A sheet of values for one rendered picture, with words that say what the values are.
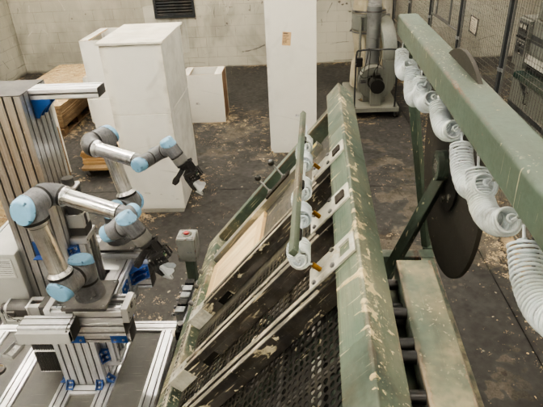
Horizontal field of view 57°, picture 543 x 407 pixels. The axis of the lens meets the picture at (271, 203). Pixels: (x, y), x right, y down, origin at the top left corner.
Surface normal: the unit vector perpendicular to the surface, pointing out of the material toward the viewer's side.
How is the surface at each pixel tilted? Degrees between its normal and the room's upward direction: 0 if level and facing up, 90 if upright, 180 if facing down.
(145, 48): 90
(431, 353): 0
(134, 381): 0
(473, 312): 0
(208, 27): 90
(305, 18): 90
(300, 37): 90
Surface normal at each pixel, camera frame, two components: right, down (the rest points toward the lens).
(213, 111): -0.04, 0.50
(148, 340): -0.04, -0.87
